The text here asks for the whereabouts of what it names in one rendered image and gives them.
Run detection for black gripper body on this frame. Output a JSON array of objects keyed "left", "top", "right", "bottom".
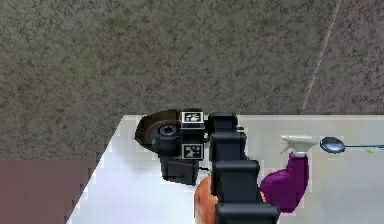
[{"left": 151, "top": 120, "right": 201, "bottom": 187}]

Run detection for orange round object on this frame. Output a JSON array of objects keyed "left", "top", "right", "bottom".
[{"left": 193, "top": 176, "right": 220, "bottom": 224}]

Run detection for dark brown bowl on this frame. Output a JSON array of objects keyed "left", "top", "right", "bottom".
[{"left": 134, "top": 109, "right": 183, "bottom": 152}]

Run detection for grey metal spoon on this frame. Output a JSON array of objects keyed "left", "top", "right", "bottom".
[{"left": 319, "top": 136, "right": 384, "bottom": 155}]

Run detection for purple spray bottle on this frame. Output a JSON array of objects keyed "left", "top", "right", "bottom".
[{"left": 259, "top": 134, "right": 320, "bottom": 215}]

